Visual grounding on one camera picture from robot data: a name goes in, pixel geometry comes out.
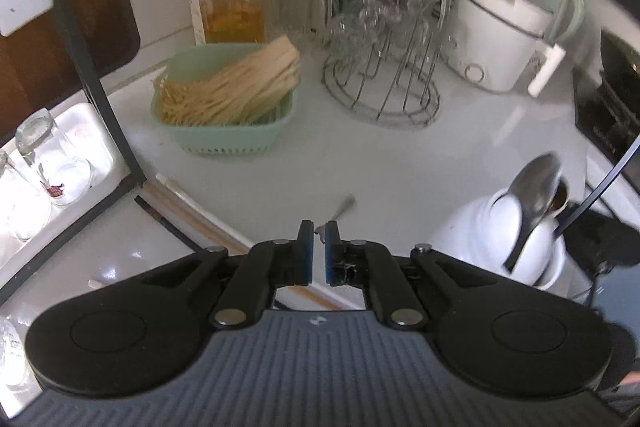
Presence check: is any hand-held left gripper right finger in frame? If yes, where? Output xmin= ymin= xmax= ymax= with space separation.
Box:
xmin=325 ymin=222 xmax=495 ymax=330

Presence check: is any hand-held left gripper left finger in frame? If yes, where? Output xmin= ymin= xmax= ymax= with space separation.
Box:
xmin=143 ymin=220 xmax=315 ymax=330

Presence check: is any thin metal spoon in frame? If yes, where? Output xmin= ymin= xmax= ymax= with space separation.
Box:
xmin=314 ymin=193 xmax=357 ymax=240

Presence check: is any silver metal spoon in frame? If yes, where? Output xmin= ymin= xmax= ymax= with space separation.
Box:
xmin=502 ymin=152 xmax=565 ymax=274

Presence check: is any wooden chopstick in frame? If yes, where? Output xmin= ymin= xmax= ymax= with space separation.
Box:
xmin=142 ymin=184 xmax=342 ymax=311

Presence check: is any white ceramic mug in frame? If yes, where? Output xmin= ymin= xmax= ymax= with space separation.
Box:
xmin=429 ymin=187 xmax=569 ymax=292

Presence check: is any black cooktop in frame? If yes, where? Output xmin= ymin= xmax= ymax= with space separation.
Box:
xmin=572 ymin=67 xmax=640 ymax=160

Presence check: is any green plastic basket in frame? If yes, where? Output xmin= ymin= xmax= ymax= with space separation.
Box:
xmin=150 ymin=43 xmax=301 ymax=158

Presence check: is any dried noodle bundle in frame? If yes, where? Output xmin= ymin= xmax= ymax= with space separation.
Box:
xmin=151 ymin=35 xmax=302 ymax=126

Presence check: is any clear stemmed glass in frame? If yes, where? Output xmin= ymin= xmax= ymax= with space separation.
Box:
xmin=395 ymin=0 xmax=453 ymax=48
xmin=325 ymin=0 xmax=396 ymax=58

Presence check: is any white electric cooker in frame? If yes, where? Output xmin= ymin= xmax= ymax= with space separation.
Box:
xmin=442 ymin=0 xmax=567 ymax=98

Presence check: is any green electric kettle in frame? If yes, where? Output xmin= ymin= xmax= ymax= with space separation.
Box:
xmin=530 ymin=0 xmax=586 ymax=50

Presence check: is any upturned drinking glass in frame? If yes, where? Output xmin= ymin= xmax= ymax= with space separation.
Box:
xmin=0 ymin=149 xmax=53 ymax=242
xmin=15 ymin=109 xmax=96 ymax=208

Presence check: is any black dish rack with tray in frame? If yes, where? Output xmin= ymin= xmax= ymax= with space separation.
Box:
xmin=0 ymin=0 xmax=148 ymax=308

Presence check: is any textured glass tumbler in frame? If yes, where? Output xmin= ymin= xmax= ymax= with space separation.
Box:
xmin=0 ymin=314 xmax=31 ymax=395

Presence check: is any wire glass rack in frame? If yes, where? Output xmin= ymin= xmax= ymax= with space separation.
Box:
xmin=321 ymin=0 xmax=453 ymax=128

